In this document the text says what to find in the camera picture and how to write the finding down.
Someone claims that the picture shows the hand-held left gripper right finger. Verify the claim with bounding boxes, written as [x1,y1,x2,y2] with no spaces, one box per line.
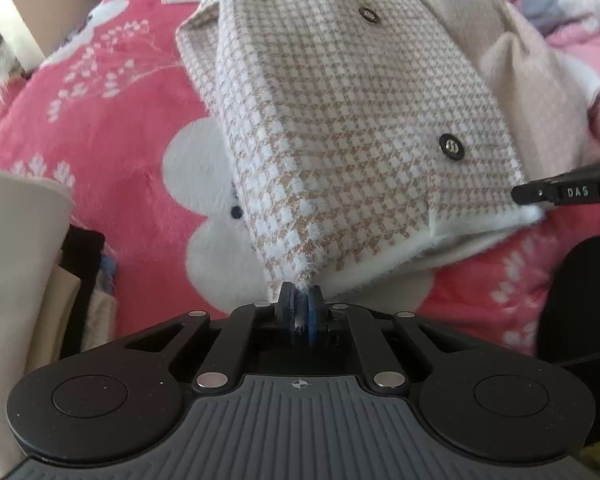
[306,285,477,395]

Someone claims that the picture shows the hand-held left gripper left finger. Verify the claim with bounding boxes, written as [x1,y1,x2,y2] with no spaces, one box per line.
[122,282,307,395]

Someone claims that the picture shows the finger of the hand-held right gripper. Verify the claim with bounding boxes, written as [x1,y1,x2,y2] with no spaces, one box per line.
[511,157,600,207]

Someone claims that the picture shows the beige houndstooth cardigan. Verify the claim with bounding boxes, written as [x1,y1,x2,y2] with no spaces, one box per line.
[175,0,600,297]

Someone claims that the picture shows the person's black clothing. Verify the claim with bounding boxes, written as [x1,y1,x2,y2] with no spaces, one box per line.
[534,235,600,441]

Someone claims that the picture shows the blue folded garment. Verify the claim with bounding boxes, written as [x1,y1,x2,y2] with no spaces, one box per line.
[101,254,117,306]

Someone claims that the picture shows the cream knitted folded garment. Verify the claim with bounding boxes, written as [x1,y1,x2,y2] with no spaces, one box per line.
[75,287,120,343]

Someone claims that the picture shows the black folded garment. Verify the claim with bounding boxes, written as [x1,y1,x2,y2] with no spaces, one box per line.
[59,229,107,356]

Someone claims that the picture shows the white folded sweater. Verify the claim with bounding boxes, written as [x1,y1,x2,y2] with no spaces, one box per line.
[0,164,77,468]

